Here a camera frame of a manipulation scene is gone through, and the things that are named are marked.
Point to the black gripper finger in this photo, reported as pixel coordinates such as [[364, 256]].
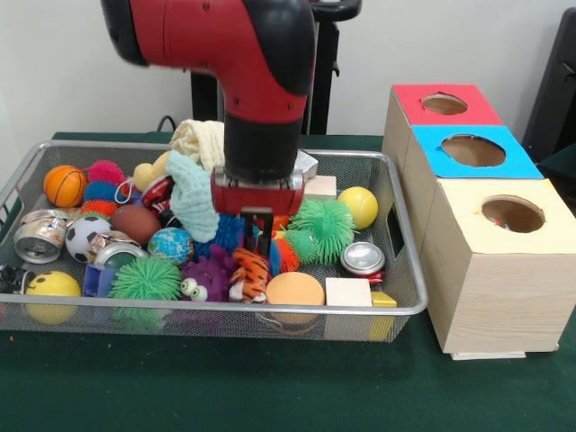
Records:
[[267, 234], [249, 234]]

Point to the green spiky rubber ball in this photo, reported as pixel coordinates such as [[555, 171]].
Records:
[[146, 279], [324, 225]]

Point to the yellow smiley ball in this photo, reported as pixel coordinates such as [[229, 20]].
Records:
[[51, 285]]

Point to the black chair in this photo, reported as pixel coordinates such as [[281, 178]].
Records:
[[553, 90]]

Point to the orange foam disc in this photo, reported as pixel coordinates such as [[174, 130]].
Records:
[[294, 290]]

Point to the purple spiky monster toy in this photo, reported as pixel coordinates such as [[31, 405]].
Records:
[[211, 270]]

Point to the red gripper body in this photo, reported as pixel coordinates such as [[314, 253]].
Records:
[[256, 198]]

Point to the orange tiger plush toy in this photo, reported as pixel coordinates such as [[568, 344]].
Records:
[[249, 274]]

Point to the crushed silver drink can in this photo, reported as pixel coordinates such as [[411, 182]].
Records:
[[362, 258]]

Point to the yellow tennis ball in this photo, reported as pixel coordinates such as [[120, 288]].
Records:
[[357, 207]]

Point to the light blue cloth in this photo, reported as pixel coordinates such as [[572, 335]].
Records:
[[191, 193]]

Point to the cream waffle cloth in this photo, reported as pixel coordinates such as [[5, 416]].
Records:
[[193, 139]]

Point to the silver mesh bin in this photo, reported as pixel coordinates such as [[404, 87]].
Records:
[[90, 153]]

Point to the pale wooden cube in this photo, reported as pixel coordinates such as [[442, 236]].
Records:
[[348, 292]]

